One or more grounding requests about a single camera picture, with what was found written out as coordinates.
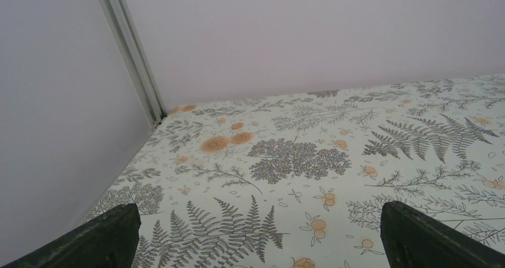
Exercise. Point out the left aluminium corner post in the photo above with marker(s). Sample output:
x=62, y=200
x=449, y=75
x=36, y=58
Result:
x=132, y=52

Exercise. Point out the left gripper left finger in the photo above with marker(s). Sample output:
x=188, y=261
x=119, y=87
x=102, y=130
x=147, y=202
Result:
x=108, y=240

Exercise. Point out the floral patterned table mat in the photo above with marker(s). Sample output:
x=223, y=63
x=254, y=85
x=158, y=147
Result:
x=300, y=180

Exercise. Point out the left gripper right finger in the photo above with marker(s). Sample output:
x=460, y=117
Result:
x=413, y=239

